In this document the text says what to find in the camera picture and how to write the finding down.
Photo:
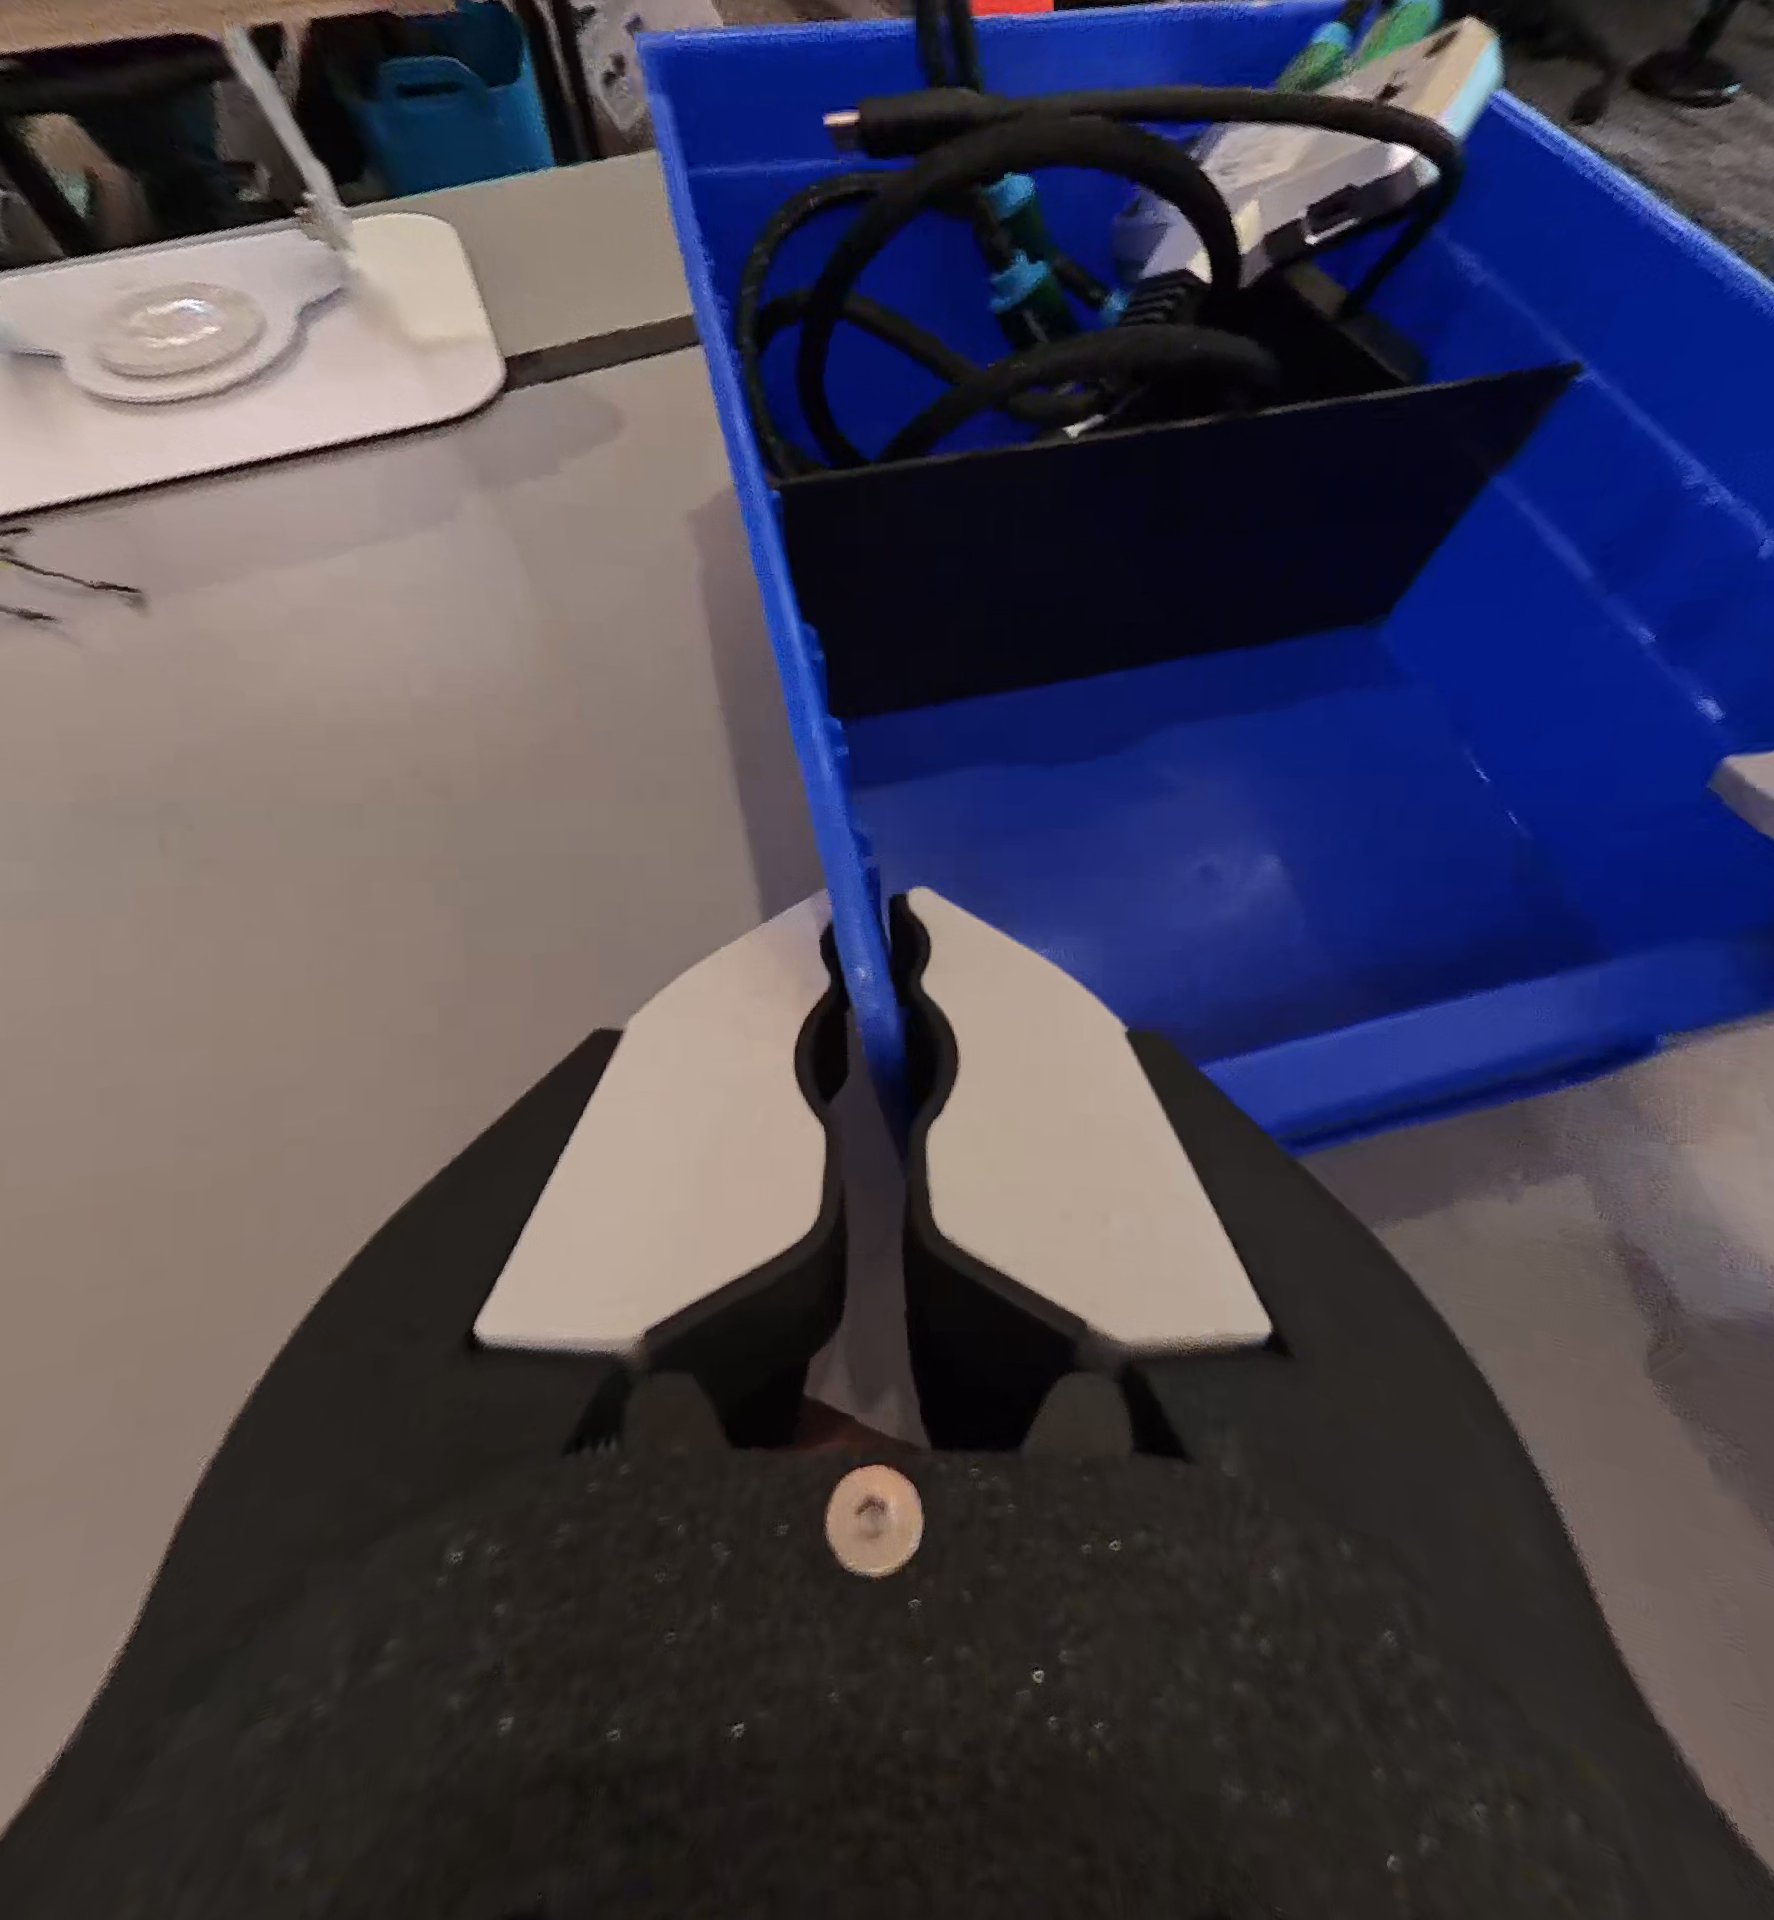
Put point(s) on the black bin divider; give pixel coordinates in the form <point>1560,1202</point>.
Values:
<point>1127,555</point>

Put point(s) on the white stand base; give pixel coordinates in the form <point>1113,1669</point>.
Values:
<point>407,345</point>

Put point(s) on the blue storage bin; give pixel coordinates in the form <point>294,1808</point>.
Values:
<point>1278,841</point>

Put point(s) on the blue plastic container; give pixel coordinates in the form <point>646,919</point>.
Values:
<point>453,120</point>

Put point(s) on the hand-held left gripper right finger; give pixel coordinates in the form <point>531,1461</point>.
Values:
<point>1082,1184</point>

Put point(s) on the black twist tie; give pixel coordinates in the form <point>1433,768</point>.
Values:
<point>91,588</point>

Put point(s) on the grey desk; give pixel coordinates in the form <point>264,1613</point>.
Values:
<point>301,825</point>

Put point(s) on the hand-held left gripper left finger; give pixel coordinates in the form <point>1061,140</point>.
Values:
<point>663,1184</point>

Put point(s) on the clear round disc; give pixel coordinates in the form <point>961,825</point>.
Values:
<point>175,327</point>

